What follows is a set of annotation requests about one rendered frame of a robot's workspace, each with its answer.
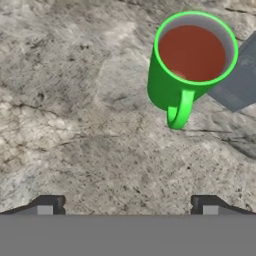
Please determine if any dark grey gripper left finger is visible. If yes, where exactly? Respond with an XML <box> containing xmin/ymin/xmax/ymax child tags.
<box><xmin>0</xmin><ymin>195</ymin><xmax>66</xmax><ymax>216</ymax></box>

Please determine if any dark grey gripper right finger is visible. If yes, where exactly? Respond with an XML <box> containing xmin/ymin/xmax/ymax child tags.
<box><xmin>190</xmin><ymin>195</ymin><xmax>256</xmax><ymax>216</ymax></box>

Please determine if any grey-blue flat box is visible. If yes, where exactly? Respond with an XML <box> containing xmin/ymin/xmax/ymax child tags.
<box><xmin>206</xmin><ymin>30</ymin><xmax>256</xmax><ymax>113</ymax></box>

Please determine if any green mug with brown drink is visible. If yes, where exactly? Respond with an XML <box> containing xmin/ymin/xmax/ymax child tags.
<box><xmin>146</xmin><ymin>10</ymin><xmax>239</xmax><ymax>131</ymax></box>

